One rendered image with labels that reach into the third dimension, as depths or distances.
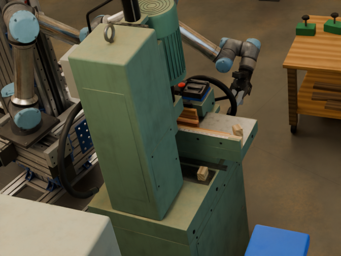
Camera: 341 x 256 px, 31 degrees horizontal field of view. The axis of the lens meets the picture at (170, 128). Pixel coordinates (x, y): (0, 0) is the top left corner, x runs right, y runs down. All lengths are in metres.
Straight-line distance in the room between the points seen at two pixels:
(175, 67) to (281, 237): 0.84
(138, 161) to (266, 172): 1.60
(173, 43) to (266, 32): 2.69
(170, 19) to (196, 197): 0.70
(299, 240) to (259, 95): 2.55
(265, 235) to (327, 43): 2.12
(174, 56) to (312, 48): 1.56
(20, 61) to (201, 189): 0.91
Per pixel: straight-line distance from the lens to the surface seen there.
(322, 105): 3.85
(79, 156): 3.23
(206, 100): 2.66
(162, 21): 2.22
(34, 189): 3.59
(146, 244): 2.52
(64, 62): 2.10
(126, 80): 1.96
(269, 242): 1.80
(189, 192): 2.47
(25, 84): 2.69
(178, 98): 2.51
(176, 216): 2.39
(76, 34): 2.82
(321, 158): 3.75
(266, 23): 5.06
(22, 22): 2.54
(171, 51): 2.29
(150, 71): 2.08
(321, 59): 3.63
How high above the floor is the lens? 2.53
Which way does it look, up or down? 38 degrees down
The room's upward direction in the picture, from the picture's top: 11 degrees counter-clockwise
